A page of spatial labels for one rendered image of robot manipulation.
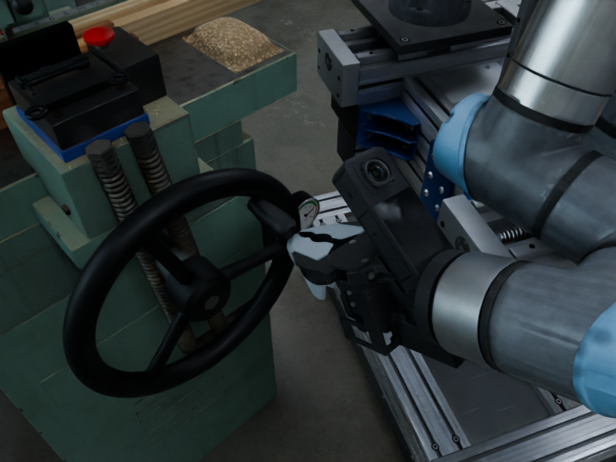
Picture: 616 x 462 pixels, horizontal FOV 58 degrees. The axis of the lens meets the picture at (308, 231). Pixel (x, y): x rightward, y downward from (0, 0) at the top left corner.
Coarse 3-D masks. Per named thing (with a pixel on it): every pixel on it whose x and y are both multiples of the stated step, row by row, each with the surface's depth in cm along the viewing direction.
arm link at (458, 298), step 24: (456, 264) 37; (480, 264) 36; (504, 264) 35; (456, 288) 36; (480, 288) 35; (432, 312) 37; (456, 312) 35; (480, 312) 41; (456, 336) 36; (480, 360) 35
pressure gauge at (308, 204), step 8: (296, 192) 87; (304, 192) 87; (296, 200) 86; (304, 200) 86; (312, 200) 86; (304, 208) 87; (312, 208) 88; (304, 216) 88; (312, 216) 90; (304, 224) 89
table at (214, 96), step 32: (192, 32) 79; (160, 64) 73; (192, 64) 73; (256, 64) 73; (288, 64) 75; (192, 96) 68; (224, 96) 70; (256, 96) 74; (192, 128) 70; (0, 160) 60; (0, 192) 56; (32, 192) 59; (0, 224) 58; (32, 224) 61; (64, 224) 57
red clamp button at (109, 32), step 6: (90, 30) 54; (96, 30) 54; (102, 30) 54; (108, 30) 54; (84, 36) 53; (90, 36) 53; (96, 36) 53; (102, 36) 53; (108, 36) 53; (114, 36) 54; (90, 42) 53; (96, 42) 53; (102, 42) 53; (108, 42) 54
